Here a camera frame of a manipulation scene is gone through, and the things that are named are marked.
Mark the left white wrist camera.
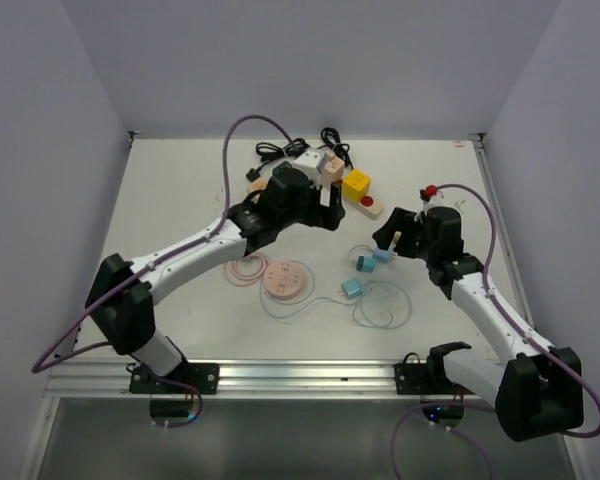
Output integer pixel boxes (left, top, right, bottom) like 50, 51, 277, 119
292, 148, 328, 183

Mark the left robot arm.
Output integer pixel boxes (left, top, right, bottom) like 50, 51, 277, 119
85, 168, 345, 393

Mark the light blue thin cable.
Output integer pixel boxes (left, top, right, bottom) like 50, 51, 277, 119
258, 243, 376, 321

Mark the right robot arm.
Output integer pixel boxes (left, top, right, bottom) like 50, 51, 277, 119
372, 206, 584, 442

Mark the pink socket cord with plug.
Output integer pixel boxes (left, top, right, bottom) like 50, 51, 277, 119
223, 254, 270, 287

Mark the light pink cube adapter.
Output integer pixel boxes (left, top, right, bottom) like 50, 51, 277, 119
321, 157, 345, 186

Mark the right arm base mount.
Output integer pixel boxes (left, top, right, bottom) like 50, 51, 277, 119
393, 341, 485, 395

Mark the black cord of beige strip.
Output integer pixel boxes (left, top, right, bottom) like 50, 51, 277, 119
319, 127, 355, 171

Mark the aluminium rail frame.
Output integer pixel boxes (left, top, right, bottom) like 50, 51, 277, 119
44, 357, 571, 401

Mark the black cord of green strip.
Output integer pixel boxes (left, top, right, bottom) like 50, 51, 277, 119
243, 138, 311, 182

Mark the light blue charger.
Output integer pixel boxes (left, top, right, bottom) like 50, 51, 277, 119
372, 248, 396, 264

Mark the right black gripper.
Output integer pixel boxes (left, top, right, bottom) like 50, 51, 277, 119
372, 207, 437, 262

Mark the beige wooden power strip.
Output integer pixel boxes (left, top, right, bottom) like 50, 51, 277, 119
344, 195, 384, 220

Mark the yellow cube adapter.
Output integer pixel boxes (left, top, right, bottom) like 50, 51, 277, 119
342, 169, 371, 203

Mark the light teal charger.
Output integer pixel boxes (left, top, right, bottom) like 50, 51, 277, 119
339, 278, 364, 301

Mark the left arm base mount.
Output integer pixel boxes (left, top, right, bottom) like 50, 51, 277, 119
125, 362, 220, 395

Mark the teal dual usb charger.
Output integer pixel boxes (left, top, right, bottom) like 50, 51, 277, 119
353, 255, 377, 273

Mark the pink round socket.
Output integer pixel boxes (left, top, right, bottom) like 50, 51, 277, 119
262, 260, 304, 300

